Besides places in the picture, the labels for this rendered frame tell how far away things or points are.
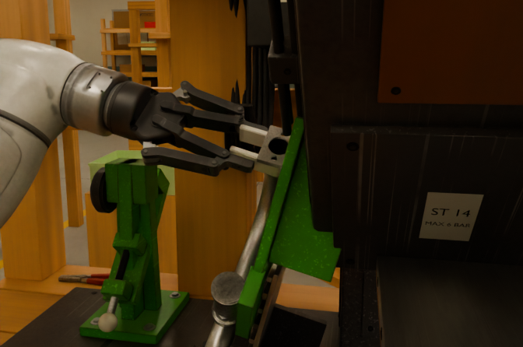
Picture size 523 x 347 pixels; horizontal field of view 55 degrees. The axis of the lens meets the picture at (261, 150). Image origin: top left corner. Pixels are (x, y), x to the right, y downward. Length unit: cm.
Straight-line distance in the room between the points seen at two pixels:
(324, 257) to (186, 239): 48
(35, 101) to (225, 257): 46
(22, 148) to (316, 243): 38
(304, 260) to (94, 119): 32
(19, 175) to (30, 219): 44
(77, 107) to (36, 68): 7
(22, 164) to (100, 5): 1100
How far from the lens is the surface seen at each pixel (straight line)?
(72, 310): 97
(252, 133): 64
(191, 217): 95
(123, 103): 66
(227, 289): 56
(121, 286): 81
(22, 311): 105
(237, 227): 93
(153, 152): 63
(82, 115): 68
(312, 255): 53
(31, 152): 69
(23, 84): 70
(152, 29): 1039
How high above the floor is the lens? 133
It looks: 10 degrees down
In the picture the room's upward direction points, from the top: straight up
